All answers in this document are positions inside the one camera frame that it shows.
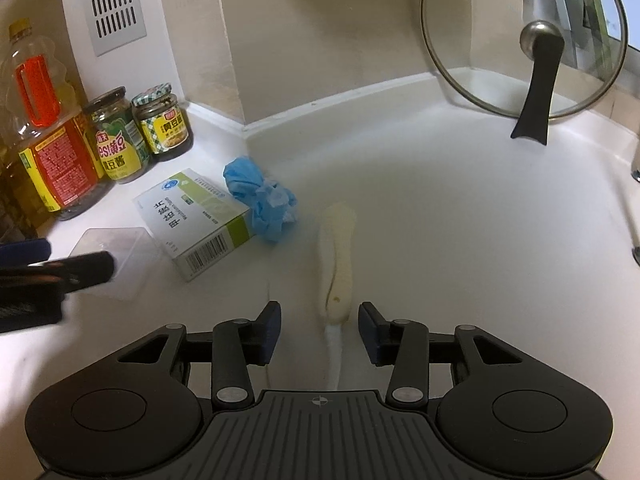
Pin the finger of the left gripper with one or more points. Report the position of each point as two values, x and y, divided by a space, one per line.
25 252
74 273

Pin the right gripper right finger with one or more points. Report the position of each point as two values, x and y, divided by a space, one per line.
401 344

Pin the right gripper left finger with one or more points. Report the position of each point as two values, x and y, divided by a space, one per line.
237 344

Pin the clear plastic box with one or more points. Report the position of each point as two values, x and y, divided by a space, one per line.
134 252

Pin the white green medicine box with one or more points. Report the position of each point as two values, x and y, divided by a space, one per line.
195 222

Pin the cream foam strip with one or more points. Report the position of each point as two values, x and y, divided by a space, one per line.
337 226

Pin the large dark oil bottle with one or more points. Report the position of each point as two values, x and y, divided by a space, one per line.
18 200

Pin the red label oil bottle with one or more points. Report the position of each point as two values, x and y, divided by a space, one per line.
48 129

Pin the green label sauce jar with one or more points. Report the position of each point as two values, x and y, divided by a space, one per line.
123 152

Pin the small checkered lid jar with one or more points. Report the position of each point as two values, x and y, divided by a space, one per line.
162 122

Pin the glass pot lid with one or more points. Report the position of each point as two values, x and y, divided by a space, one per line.
534 61

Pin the wall vent grille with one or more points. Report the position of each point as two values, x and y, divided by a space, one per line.
113 23

